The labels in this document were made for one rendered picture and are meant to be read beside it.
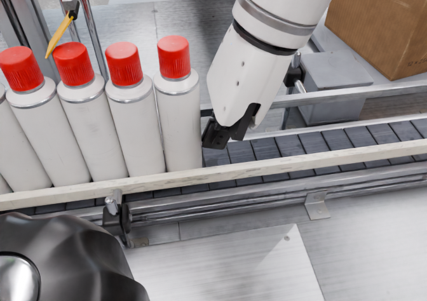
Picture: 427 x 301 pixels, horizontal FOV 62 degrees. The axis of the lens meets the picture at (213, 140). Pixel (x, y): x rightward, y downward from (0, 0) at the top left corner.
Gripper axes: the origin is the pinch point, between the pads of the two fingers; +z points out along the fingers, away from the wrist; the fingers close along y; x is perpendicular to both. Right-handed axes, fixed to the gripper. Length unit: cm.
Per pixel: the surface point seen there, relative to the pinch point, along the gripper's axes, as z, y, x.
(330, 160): -1.8, 4.2, 15.3
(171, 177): 4.9, 3.9, -5.2
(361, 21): -9.7, -29.9, 34.3
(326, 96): -7.1, -3.1, 14.7
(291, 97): -5.5, -3.6, 9.9
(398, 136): -3.9, -0.9, 29.5
